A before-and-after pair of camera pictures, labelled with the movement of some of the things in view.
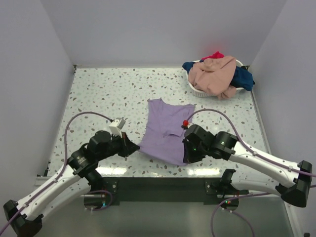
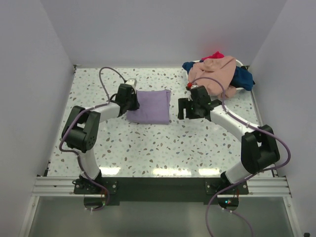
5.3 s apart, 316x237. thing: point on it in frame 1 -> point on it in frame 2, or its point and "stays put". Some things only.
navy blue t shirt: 243,79 stays put
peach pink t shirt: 214,75 stays put
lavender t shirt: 165,135 -> 154,107
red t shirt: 217,55 stays put
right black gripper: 188,157 -> 181,105
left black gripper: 129,147 -> 136,105
